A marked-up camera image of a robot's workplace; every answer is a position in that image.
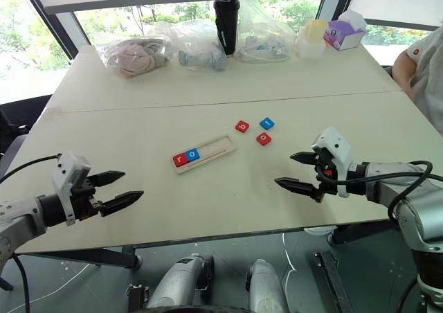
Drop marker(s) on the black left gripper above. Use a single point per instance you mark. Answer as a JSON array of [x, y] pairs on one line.
[[86, 202]]

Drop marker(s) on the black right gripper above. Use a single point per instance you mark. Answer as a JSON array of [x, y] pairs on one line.
[[327, 185]]

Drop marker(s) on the red letter tile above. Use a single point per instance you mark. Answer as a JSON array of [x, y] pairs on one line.
[[180, 160], [242, 126], [264, 138]]

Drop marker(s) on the blue letter tile t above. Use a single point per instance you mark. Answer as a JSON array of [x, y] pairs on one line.
[[267, 123]]

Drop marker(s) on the wooden letter tray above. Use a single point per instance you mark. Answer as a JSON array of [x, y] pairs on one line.
[[214, 148]]

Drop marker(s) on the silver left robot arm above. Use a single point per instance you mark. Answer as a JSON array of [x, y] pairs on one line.
[[20, 216]]

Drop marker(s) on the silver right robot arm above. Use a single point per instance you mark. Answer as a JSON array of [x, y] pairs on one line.
[[408, 202]]

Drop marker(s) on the silver rounded robot leg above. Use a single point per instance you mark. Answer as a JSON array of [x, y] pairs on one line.
[[176, 282], [264, 285]]

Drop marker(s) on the black table foot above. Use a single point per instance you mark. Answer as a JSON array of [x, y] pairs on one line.
[[360, 235]]

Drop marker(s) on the small black box on floor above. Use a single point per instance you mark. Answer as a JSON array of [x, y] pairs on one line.
[[137, 297]]

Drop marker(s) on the translucent container with yellow insert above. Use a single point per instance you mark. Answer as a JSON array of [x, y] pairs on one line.
[[311, 39]]

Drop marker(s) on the plastic bag with pink cloth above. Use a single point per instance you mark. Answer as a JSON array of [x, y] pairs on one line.
[[131, 56]]

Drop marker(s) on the clear plastic bag with items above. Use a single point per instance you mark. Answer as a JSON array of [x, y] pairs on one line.
[[266, 36]]

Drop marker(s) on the purple tissue box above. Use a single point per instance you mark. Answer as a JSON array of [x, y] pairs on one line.
[[342, 32]]

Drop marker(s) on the plastic bag with grey parts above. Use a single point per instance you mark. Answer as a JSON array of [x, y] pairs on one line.
[[197, 46]]

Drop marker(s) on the person in grey shirt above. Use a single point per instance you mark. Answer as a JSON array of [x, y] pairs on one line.
[[429, 70]]

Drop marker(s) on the black tumbler with lid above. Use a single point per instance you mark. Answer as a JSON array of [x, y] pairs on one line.
[[226, 22]]

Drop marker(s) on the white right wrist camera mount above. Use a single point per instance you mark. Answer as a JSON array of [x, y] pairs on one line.
[[337, 147]]

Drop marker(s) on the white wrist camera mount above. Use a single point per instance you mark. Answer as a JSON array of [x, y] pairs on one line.
[[69, 171], [337, 147]]

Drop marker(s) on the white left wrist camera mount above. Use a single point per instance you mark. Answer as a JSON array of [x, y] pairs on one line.
[[69, 171]]

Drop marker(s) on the black table leg frame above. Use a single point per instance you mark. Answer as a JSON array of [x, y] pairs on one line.
[[86, 256]]

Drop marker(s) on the black floor rail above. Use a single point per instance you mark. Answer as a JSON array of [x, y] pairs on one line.
[[330, 282]]

